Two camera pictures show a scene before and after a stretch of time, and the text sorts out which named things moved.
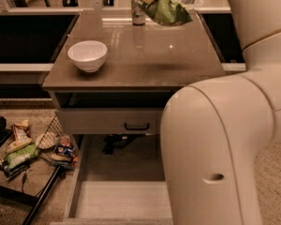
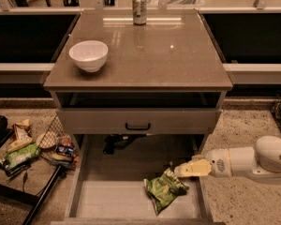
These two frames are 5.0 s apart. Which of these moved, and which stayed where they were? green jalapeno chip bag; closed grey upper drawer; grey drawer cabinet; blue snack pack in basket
Moved: green jalapeno chip bag
Stayed: grey drawer cabinet; blue snack pack in basket; closed grey upper drawer
